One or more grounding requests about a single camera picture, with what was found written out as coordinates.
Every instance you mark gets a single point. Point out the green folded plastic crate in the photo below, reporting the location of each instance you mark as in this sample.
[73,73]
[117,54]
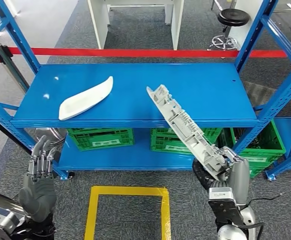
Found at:
[165,144]
[125,144]
[257,170]
[97,132]
[160,131]

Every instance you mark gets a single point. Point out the long red barrier belt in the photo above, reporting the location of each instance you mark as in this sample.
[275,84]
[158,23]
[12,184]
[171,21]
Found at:
[135,53]

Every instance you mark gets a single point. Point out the blue metal shelf rack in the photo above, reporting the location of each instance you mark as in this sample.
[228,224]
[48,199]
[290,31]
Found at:
[282,132]
[198,86]

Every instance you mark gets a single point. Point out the white desk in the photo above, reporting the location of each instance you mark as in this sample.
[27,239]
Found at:
[177,20]

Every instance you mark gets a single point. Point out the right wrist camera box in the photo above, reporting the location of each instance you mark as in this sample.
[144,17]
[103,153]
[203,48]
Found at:
[223,205]

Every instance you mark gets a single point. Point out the dark stanchion with chrome base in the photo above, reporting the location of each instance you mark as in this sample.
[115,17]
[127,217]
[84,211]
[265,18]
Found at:
[8,63]

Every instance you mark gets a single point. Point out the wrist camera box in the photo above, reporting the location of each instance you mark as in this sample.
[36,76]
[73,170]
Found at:
[223,205]
[0,222]

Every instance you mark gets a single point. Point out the dark olive floor mat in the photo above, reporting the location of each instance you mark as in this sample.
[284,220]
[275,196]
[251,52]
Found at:
[257,94]

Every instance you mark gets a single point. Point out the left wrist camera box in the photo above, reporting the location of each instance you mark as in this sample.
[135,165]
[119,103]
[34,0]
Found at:
[0,222]

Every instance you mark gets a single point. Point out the white cabinet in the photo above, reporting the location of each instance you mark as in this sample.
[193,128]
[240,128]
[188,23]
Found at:
[245,16]

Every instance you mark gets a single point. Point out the white curved plastic part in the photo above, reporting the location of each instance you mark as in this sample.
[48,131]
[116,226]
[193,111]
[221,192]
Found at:
[85,99]

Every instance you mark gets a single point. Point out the green open plastic crate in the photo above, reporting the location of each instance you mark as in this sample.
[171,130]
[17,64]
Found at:
[273,145]

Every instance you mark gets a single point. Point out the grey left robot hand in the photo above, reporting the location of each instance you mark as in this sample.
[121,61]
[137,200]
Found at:
[38,198]

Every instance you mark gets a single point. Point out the grey plastic wheel hubcap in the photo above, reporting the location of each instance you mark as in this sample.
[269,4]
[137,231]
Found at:
[180,122]

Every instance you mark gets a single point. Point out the black round stool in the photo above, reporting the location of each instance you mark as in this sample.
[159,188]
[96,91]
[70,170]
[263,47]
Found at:
[233,16]

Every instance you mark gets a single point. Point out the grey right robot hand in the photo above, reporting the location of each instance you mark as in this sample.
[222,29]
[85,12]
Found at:
[240,179]

